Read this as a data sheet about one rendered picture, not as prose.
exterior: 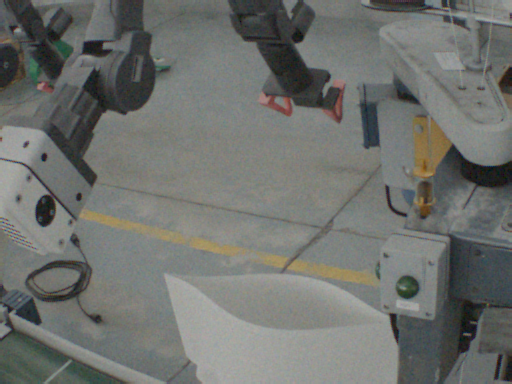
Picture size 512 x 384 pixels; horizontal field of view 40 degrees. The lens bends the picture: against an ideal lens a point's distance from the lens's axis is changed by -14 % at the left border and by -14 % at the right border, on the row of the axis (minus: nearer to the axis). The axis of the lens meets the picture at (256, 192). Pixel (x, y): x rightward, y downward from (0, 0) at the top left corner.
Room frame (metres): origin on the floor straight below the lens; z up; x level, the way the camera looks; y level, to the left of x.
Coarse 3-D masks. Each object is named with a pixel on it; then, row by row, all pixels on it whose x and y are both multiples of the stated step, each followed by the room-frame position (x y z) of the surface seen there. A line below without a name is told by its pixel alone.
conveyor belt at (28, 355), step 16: (16, 336) 1.92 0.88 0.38; (0, 352) 1.83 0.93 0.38; (16, 352) 1.82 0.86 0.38; (32, 352) 1.82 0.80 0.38; (48, 352) 1.82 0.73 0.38; (0, 368) 1.73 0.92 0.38; (16, 368) 1.74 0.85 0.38; (32, 368) 1.73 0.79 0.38; (48, 368) 1.73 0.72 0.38; (64, 368) 1.73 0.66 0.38; (80, 368) 1.73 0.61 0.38
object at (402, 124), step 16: (384, 112) 1.19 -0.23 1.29; (400, 112) 1.17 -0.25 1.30; (416, 112) 1.15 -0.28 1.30; (384, 128) 1.19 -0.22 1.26; (400, 128) 1.17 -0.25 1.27; (416, 128) 1.14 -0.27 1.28; (432, 128) 1.12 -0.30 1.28; (384, 144) 1.19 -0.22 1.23; (400, 144) 1.17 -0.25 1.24; (416, 144) 1.14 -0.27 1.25; (432, 144) 1.12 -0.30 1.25; (448, 144) 1.11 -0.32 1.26; (384, 160) 1.19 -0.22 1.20; (400, 160) 1.17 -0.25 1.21; (416, 160) 1.14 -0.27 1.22; (432, 160) 1.12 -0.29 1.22; (384, 176) 1.19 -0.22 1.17; (400, 176) 1.17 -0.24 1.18
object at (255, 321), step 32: (192, 288) 1.13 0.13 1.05; (224, 288) 1.15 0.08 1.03; (256, 288) 1.14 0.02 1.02; (288, 288) 1.12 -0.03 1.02; (320, 288) 1.09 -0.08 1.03; (192, 320) 1.15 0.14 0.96; (224, 320) 1.05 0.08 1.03; (256, 320) 1.14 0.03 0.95; (288, 320) 1.13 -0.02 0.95; (320, 320) 1.09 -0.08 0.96; (352, 320) 1.03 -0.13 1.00; (384, 320) 0.96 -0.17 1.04; (192, 352) 1.16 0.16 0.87; (224, 352) 1.07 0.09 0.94; (256, 352) 1.00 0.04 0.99; (288, 352) 0.97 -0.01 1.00; (320, 352) 0.95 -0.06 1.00; (352, 352) 0.95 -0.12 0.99; (384, 352) 0.94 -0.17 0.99
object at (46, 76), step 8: (56, 48) 1.57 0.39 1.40; (56, 56) 1.55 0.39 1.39; (48, 64) 1.54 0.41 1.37; (56, 64) 1.55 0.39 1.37; (64, 64) 1.57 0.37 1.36; (48, 72) 1.55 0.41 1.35; (56, 72) 1.55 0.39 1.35; (40, 80) 1.58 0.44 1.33; (48, 80) 1.57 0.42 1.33; (56, 80) 1.55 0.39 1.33
